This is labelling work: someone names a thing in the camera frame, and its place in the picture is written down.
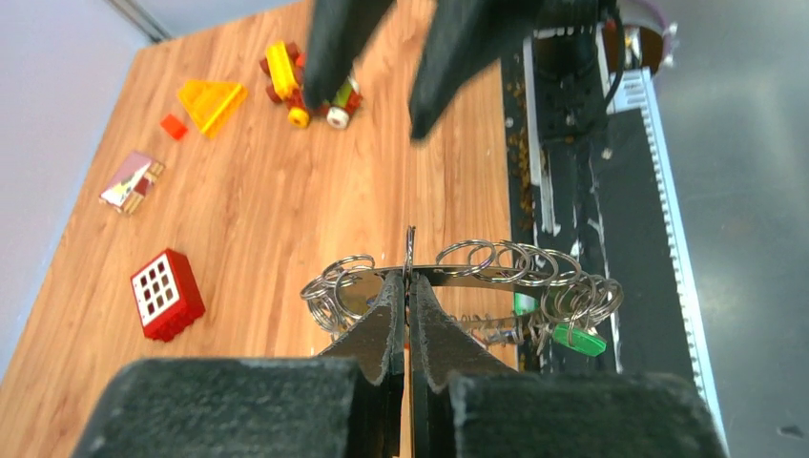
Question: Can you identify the large grey toothed keyring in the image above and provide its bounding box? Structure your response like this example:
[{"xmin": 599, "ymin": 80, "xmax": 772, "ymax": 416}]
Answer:
[{"xmin": 300, "ymin": 227, "xmax": 624, "ymax": 355}]

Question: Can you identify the yellow orange toy car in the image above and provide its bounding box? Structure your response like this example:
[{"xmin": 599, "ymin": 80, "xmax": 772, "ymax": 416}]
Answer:
[{"xmin": 259, "ymin": 41, "xmax": 303, "ymax": 104}]

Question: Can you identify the red window toy brick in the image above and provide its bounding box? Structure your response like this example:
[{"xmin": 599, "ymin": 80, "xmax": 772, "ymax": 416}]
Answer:
[{"xmin": 130, "ymin": 248, "xmax": 206, "ymax": 343}]

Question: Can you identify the yellow triangular toy frame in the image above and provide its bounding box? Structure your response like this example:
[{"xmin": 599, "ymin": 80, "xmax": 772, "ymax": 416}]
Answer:
[{"xmin": 177, "ymin": 80, "xmax": 248, "ymax": 138}]

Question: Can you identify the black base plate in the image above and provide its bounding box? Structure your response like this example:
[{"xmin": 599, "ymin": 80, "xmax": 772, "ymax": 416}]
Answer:
[{"xmin": 501, "ymin": 31, "xmax": 695, "ymax": 385}]

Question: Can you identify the grey slotted cable duct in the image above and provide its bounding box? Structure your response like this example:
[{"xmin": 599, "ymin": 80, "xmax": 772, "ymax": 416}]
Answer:
[{"xmin": 612, "ymin": 69, "xmax": 727, "ymax": 446}]

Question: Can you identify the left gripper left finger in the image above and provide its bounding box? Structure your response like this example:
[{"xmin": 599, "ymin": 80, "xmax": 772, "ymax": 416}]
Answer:
[{"xmin": 73, "ymin": 273, "xmax": 405, "ymax": 457}]

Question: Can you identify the red green toy vehicle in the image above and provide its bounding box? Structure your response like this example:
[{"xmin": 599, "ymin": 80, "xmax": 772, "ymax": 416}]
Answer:
[{"xmin": 284, "ymin": 76, "xmax": 363, "ymax": 130}]

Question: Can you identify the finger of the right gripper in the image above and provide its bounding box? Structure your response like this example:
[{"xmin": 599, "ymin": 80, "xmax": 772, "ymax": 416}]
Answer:
[
  {"xmin": 303, "ymin": 0, "xmax": 393, "ymax": 109},
  {"xmin": 408, "ymin": 0, "xmax": 544, "ymax": 140}
]

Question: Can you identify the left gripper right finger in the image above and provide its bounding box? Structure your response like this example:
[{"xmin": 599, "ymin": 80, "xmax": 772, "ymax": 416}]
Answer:
[{"xmin": 409, "ymin": 275, "xmax": 724, "ymax": 457}]

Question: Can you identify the pink roof toy house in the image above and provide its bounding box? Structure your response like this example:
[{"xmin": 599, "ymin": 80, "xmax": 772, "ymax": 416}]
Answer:
[{"xmin": 99, "ymin": 151, "xmax": 165, "ymax": 215}]

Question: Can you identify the small red toy brick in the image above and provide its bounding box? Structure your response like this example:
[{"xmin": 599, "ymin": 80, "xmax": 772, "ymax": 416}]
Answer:
[{"xmin": 159, "ymin": 114, "xmax": 188, "ymax": 141}]

